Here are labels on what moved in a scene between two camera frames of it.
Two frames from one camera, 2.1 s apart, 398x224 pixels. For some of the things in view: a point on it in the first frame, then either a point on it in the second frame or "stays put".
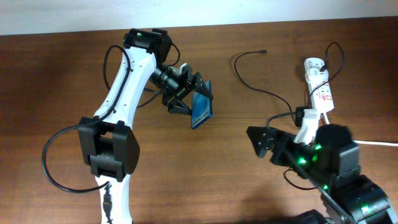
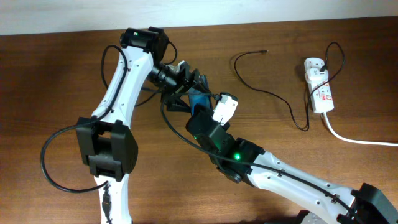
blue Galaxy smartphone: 201,107 stays put
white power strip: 321,93 stays put
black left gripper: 188,83 stays put
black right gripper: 280,135 -> 201,109
